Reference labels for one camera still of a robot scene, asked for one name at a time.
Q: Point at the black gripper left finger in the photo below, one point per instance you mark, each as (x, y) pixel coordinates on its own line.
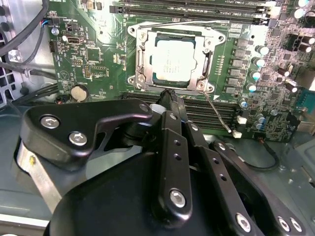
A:
(61, 147)

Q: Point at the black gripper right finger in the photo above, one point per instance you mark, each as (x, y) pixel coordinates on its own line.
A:
(211, 157)

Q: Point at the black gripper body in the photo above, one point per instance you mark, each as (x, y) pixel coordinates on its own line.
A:
(110, 209)

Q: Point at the silver topped CPU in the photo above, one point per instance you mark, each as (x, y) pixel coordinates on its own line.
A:
(172, 59)

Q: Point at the metal socket cover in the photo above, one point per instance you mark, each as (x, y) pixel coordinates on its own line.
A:
(144, 41)

